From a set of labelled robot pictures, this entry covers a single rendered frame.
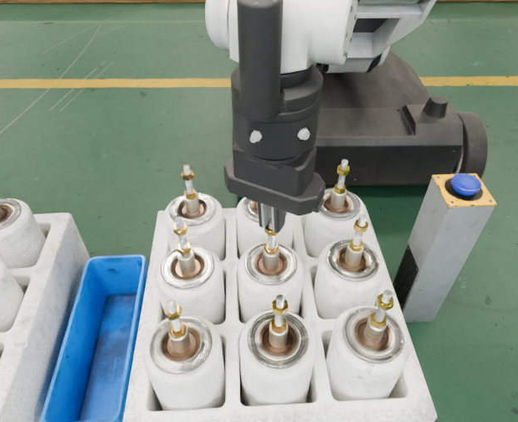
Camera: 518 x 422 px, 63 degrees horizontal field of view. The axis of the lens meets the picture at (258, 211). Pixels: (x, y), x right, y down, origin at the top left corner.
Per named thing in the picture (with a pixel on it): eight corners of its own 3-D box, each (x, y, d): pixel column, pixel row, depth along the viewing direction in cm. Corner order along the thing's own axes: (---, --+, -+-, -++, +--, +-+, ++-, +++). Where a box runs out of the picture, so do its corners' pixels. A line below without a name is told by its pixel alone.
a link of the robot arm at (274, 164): (335, 182, 51) (351, 93, 43) (305, 235, 45) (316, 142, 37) (244, 155, 55) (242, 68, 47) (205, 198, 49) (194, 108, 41)
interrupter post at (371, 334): (359, 337, 52) (363, 323, 50) (367, 324, 53) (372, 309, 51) (376, 348, 51) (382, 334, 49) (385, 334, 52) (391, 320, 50)
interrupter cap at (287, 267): (306, 259, 61) (306, 256, 60) (279, 295, 56) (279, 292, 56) (263, 238, 64) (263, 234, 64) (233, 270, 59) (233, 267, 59)
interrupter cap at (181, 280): (152, 285, 58) (151, 282, 57) (172, 244, 63) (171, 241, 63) (205, 295, 57) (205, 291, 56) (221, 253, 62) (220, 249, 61)
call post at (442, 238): (387, 292, 86) (430, 176, 65) (421, 291, 87) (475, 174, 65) (397, 323, 81) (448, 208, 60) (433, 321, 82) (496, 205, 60)
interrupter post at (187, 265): (176, 274, 59) (173, 259, 57) (182, 260, 61) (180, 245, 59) (193, 276, 59) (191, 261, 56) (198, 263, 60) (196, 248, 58)
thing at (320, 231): (314, 299, 77) (325, 232, 64) (292, 261, 83) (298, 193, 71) (359, 283, 80) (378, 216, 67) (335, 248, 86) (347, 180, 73)
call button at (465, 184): (443, 182, 64) (448, 172, 62) (469, 182, 64) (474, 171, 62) (453, 200, 61) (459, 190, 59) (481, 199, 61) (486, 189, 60)
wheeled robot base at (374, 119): (248, 76, 150) (246, -28, 126) (393, 75, 150) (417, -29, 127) (246, 197, 104) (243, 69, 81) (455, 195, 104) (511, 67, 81)
